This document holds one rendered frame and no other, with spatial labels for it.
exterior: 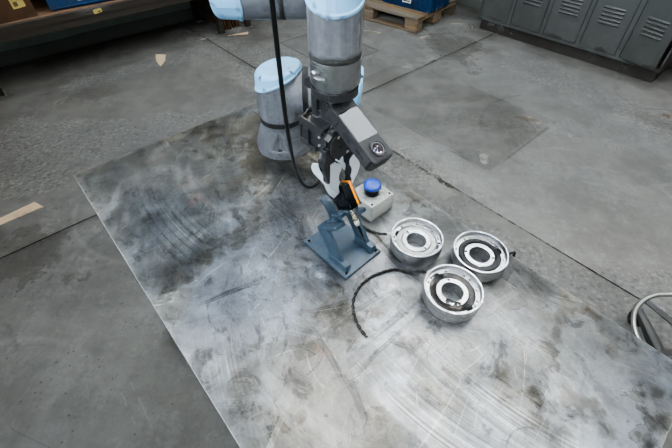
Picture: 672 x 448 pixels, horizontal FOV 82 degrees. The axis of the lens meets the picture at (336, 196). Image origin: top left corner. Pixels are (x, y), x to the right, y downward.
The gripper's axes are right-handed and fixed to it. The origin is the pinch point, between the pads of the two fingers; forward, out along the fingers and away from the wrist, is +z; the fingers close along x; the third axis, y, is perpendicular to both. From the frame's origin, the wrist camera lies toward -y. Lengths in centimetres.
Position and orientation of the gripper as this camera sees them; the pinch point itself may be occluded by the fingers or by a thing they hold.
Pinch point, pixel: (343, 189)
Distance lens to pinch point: 70.5
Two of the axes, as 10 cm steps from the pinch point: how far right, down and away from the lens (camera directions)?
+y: -6.8, -5.0, 5.3
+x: -7.3, 4.7, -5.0
